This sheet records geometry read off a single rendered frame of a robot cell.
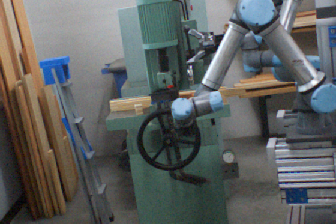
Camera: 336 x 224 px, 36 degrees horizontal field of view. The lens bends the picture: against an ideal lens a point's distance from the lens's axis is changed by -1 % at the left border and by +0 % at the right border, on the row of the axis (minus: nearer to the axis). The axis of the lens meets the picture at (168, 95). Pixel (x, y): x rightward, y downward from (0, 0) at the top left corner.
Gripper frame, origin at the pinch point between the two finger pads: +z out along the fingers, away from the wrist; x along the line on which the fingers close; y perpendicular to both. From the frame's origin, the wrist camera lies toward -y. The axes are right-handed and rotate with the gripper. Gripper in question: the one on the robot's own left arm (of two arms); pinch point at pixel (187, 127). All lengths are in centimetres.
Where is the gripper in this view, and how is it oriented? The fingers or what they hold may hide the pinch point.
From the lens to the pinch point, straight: 223.4
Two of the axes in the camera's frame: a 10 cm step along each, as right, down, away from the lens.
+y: 1.0, 9.4, -3.4
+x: 9.9, -1.3, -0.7
